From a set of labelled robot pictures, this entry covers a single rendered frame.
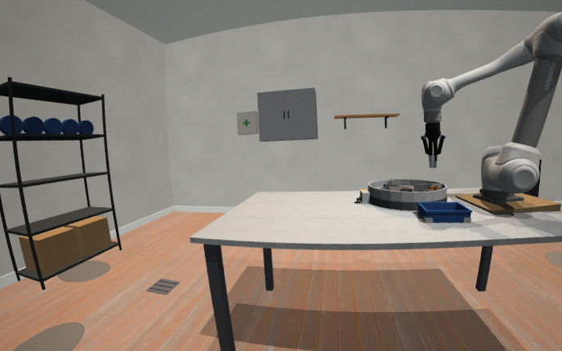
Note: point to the blue crate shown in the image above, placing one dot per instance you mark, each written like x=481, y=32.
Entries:
x=444, y=212

